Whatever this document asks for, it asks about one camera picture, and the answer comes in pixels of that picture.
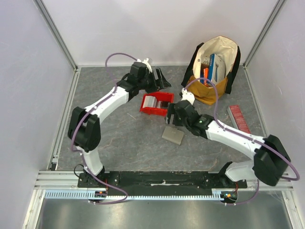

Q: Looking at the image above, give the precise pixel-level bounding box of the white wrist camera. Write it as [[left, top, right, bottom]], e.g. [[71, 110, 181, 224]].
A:
[[137, 58, 153, 73], [180, 88, 195, 105]]

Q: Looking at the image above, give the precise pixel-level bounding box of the yellow canvas tote bag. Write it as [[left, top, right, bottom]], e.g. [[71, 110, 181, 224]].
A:
[[181, 36, 241, 105]]

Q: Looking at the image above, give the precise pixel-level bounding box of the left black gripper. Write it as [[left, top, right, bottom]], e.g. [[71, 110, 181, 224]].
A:
[[137, 68, 170, 94]]

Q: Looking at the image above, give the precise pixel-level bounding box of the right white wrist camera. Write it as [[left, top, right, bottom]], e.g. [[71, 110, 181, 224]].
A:
[[180, 88, 195, 105]]

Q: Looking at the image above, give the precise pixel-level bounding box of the grey card holder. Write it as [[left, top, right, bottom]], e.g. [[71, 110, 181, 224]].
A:
[[162, 126, 184, 145]]

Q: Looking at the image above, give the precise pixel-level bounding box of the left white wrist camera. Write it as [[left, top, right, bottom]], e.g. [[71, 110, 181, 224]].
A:
[[137, 58, 153, 73]]

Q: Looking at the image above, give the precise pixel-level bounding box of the blue slotted cable duct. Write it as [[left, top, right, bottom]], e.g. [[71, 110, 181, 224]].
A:
[[45, 189, 225, 201]]

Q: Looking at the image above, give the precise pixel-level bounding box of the red plastic bin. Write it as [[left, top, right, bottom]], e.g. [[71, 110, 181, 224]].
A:
[[140, 92, 174, 117]]

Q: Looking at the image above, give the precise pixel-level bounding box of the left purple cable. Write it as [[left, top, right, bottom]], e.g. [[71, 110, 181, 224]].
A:
[[70, 52, 143, 153]]

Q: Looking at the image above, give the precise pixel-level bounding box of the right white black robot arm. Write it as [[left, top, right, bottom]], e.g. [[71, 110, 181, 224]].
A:
[[165, 100, 291, 188]]

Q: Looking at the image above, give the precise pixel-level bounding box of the red grey flat box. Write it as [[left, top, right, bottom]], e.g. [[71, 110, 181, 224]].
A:
[[227, 105, 251, 134]]

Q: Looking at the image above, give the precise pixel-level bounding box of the orange box in bag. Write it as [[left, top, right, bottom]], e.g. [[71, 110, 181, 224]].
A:
[[200, 68, 209, 86]]

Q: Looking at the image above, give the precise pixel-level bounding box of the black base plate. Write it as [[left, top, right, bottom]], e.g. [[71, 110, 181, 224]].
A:
[[77, 170, 248, 197]]

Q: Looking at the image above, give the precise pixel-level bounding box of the blue box in bag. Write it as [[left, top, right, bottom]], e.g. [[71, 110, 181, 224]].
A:
[[208, 53, 223, 85]]

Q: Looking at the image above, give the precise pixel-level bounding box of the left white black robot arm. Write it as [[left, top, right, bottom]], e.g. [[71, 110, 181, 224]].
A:
[[68, 61, 171, 187]]

